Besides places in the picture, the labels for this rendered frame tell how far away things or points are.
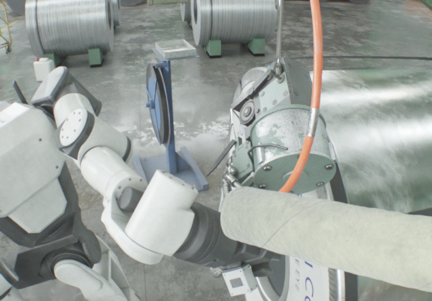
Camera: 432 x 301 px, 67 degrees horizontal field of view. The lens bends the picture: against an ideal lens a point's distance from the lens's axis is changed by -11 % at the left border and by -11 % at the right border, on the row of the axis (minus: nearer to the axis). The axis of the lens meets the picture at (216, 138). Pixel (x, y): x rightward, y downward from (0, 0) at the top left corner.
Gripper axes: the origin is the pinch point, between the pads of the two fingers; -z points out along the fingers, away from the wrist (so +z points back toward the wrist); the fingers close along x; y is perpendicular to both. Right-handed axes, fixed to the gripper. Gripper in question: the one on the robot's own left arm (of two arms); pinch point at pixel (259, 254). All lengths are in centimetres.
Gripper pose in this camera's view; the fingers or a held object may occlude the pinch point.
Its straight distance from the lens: 66.5
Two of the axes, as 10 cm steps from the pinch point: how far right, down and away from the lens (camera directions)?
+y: 0.2, 8.1, -5.9
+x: -7.2, 4.2, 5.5
